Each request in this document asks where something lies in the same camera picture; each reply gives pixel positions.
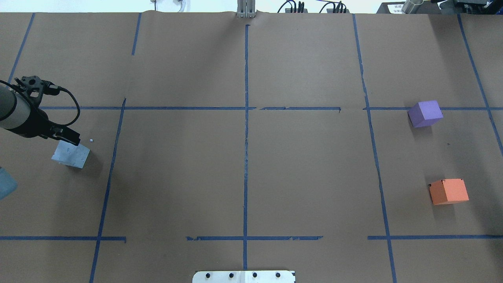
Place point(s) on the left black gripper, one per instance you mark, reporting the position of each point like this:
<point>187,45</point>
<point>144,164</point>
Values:
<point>36,125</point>

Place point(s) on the light blue foam block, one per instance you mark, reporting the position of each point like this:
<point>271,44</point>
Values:
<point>71,155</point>

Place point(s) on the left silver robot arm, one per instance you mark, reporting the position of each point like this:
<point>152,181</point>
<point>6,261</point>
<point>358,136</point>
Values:
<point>20,113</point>

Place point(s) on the purple block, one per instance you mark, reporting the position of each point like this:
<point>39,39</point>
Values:
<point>425,114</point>

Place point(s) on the orange block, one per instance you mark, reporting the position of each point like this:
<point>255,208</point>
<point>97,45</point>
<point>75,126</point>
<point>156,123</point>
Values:
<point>448,191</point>

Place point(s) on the silver metal cylinder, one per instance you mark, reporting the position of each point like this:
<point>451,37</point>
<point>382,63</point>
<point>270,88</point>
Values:
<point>411,6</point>

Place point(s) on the white camera pole base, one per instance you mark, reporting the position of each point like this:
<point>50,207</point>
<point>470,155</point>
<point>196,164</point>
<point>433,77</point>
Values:
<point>245,276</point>

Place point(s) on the aluminium frame post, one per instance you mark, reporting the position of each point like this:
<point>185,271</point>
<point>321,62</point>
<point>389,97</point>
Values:
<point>246,9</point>

